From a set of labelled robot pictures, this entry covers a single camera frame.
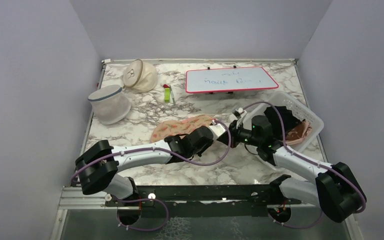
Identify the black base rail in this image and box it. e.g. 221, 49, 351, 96
105, 184, 301, 218

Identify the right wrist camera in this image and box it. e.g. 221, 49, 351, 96
232, 107, 248, 126

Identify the floral mesh laundry bag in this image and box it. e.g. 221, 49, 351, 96
150, 114, 213, 143

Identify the pink bra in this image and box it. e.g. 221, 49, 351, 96
285, 119, 312, 145

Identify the green red marker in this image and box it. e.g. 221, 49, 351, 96
163, 84, 175, 103

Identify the black bra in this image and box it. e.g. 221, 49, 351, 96
264, 106, 302, 140

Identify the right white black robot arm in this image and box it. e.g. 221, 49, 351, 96
217, 115, 367, 223

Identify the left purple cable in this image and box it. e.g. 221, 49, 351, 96
70, 119, 233, 232

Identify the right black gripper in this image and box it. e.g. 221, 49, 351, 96
216, 119, 261, 149

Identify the purple cable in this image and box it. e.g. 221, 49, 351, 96
70, 119, 233, 232
241, 100, 368, 230

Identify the red framed whiteboard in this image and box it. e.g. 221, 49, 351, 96
185, 66, 279, 94

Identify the white mesh laundry bag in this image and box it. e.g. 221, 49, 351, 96
87, 84, 132, 125

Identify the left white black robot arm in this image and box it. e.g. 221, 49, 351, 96
71, 122, 232, 206

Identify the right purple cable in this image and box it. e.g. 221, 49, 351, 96
241, 100, 368, 230

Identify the white plastic basket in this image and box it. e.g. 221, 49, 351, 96
243, 91, 324, 155

